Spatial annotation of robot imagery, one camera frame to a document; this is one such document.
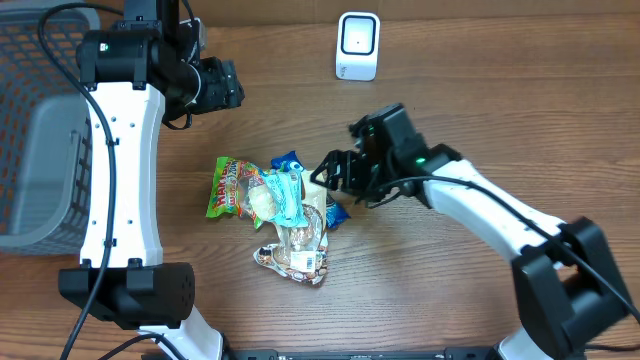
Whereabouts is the light teal snack packet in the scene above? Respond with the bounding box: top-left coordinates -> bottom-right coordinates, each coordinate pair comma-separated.
248,170 -> 308,228

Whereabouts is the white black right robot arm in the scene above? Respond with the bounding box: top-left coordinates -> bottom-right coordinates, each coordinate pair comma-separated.
311,103 -> 639,359

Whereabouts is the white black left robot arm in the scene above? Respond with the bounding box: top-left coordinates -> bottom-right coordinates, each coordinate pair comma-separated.
58,1 -> 244,359

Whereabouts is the white barcode scanner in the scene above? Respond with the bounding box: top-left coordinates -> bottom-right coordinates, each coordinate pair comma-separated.
335,11 -> 380,82

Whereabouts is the blue Oreo cookie pack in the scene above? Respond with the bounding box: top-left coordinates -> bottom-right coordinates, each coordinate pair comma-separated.
271,151 -> 350,229

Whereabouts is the beige brown cookie pouch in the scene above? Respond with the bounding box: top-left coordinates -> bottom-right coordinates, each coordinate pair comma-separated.
253,170 -> 328,285

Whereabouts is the green Haribo gummy bag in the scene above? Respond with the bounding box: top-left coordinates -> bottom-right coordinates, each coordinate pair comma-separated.
206,156 -> 264,229

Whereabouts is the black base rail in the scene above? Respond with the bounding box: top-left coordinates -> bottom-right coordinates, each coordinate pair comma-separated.
221,347 -> 500,360

